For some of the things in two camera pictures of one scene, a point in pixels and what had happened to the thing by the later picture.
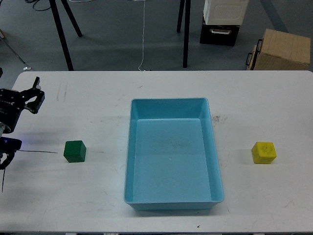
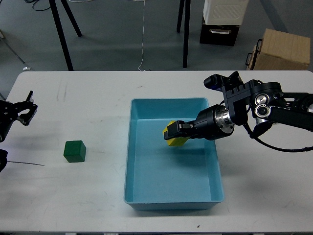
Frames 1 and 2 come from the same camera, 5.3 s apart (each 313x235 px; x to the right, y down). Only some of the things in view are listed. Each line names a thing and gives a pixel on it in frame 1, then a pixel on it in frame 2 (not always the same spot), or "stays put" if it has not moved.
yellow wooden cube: [263, 152] -> [179, 141]
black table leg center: [187, 26] stays put
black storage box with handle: [219, 35] stays put
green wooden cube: [75, 151] stays put
